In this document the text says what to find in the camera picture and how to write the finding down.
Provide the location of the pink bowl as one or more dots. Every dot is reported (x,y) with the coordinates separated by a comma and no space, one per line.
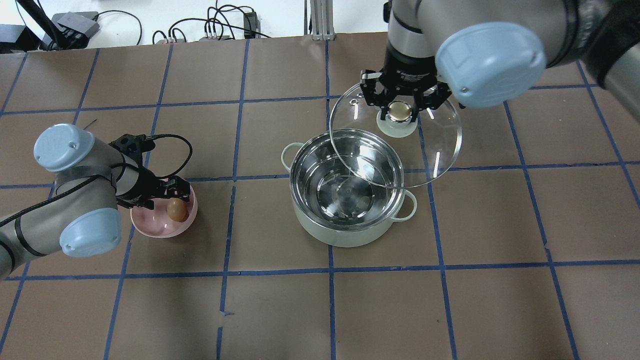
(156,223)

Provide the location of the brown egg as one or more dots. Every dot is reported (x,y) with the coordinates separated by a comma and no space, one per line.
(177,210)

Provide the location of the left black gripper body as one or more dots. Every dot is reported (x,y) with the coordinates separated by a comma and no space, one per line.
(143,184)

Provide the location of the mint green electric pot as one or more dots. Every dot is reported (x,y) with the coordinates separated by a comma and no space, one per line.
(346,187)

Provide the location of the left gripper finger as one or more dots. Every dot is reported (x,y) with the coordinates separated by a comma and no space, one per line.
(178,186)
(156,204)

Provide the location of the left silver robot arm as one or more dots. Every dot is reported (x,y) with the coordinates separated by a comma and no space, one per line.
(92,180)

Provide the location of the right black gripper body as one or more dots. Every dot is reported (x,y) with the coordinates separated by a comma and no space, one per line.
(407,71)

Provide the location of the aluminium frame post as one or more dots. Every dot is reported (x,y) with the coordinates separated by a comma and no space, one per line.
(320,19)

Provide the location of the black camera stand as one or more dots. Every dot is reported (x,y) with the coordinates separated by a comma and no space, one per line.
(35,11)

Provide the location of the glass pot lid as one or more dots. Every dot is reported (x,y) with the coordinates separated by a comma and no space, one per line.
(403,152)

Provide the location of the black power adapter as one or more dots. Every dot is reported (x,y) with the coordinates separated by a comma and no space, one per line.
(84,24)

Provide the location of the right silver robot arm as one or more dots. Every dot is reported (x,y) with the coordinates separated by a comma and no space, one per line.
(485,52)

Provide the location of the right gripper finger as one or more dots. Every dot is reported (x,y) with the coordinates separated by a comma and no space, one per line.
(382,103)
(424,112)

